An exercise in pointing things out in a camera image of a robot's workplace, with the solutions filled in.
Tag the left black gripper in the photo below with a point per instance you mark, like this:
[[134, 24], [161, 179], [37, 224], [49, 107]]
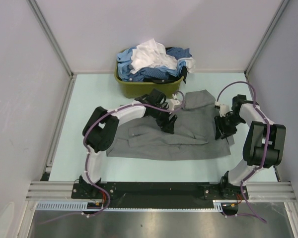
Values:
[[165, 124]]

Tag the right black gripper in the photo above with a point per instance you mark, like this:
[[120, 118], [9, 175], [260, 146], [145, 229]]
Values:
[[221, 131]]

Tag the grey long sleeve shirt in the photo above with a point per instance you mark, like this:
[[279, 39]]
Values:
[[194, 135]]

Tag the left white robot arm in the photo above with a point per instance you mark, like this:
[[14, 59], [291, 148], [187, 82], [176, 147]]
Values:
[[100, 130]]

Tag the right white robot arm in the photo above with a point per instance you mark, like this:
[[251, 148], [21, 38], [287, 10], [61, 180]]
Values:
[[264, 143]]

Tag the black garment with button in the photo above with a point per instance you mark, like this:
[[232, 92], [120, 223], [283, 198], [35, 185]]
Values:
[[183, 74]]

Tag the olive green laundry basket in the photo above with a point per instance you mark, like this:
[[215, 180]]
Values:
[[136, 89]]

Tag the dark blue dotted shirt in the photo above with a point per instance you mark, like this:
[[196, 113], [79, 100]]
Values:
[[161, 64]]

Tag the white shirt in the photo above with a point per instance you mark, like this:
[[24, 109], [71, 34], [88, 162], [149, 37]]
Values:
[[154, 55]]

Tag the light blue shirt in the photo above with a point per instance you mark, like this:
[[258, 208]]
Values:
[[124, 68]]

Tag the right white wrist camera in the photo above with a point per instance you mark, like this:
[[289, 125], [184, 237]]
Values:
[[223, 109]]

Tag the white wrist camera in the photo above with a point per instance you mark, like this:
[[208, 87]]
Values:
[[174, 103], [223, 109]]

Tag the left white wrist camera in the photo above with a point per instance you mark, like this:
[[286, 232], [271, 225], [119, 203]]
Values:
[[174, 103]]

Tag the aluminium frame rail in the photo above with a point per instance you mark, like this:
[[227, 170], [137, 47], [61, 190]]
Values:
[[258, 191]]

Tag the white slotted cable duct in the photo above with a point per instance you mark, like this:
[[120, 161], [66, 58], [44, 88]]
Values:
[[89, 206]]

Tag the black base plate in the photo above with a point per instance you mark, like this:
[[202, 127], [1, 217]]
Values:
[[160, 192]]

